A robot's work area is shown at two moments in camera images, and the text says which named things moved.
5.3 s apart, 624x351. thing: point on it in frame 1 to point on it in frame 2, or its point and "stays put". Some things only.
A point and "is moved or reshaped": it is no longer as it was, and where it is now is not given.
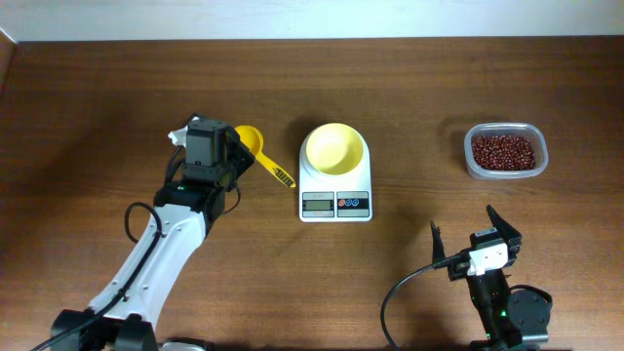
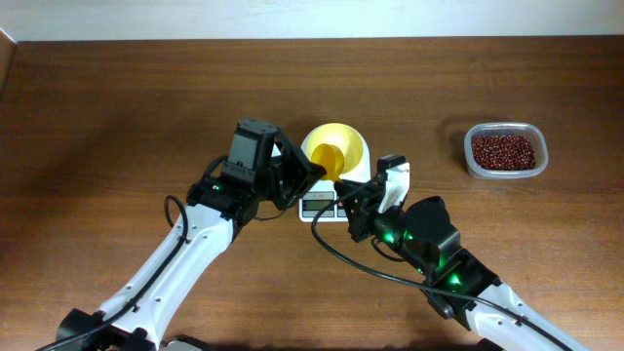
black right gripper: x=456 y=269 to x=364 y=210
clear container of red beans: x=504 y=150 stays put
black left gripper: x=244 y=159 to x=288 y=172
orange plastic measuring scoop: x=253 y=139 is moved or reshaped
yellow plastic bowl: x=334 y=148 stays put
